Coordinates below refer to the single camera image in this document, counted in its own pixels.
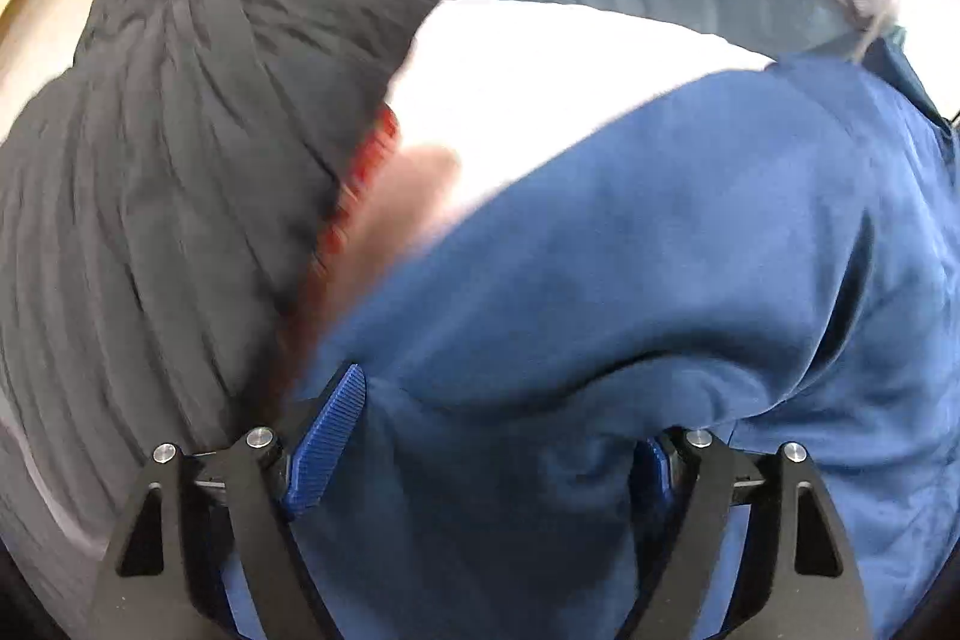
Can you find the black quilted jacket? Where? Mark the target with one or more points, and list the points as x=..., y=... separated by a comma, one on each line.
x=187, y=160

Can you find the blue fleece garment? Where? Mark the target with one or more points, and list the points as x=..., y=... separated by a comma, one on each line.
x=600, y=272

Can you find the red ribbed cloth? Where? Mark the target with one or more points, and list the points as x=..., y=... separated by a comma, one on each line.
x=360, y=190

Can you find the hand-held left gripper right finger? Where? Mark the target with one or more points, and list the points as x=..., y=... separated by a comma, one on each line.
x=661, y=469

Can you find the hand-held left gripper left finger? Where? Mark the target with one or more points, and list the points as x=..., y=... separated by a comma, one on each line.
x=330, y=437

